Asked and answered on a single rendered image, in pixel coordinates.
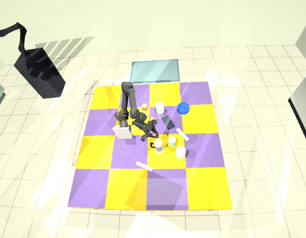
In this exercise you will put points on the blue cylinder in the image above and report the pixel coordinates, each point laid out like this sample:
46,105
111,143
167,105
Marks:
183,108

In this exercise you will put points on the white flat bar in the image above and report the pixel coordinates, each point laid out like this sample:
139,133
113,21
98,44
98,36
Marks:
182,134
144,166

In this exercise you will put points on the glass french press with black knob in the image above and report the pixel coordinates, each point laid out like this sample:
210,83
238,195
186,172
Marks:
157,145

